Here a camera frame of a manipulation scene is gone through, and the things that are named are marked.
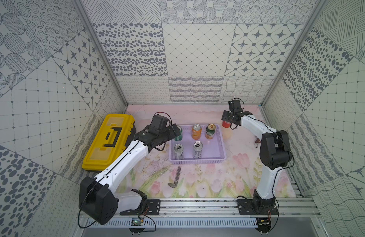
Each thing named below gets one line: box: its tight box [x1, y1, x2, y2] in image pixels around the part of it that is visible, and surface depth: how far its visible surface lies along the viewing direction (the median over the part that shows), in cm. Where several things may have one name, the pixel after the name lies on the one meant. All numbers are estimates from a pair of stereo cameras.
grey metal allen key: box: [167, 165, 182, 189], surface depth 84 cm
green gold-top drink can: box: [205, 123, 217, 140], surface depth 95 cm
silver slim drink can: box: [173, 143, 184, 160], surface depth 82 cm
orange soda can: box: [191, 123, 202, 141], surface depth 96 cm
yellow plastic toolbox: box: [81, 113, 136, 172], surface depth 83 cm
